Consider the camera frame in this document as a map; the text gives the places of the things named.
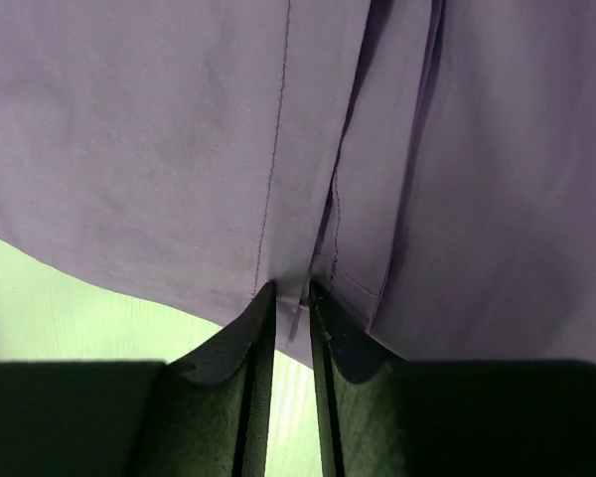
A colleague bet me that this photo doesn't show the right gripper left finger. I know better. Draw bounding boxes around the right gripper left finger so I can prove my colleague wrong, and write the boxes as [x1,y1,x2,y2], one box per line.
[0,283,276,476]

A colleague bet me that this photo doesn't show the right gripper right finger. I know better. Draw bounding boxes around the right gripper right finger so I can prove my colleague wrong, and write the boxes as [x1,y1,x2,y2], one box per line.
[309,283,596,476]

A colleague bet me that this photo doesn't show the lilac trousers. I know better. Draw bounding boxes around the lilac trousers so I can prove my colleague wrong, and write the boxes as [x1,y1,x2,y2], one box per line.
[0,1,596,363]

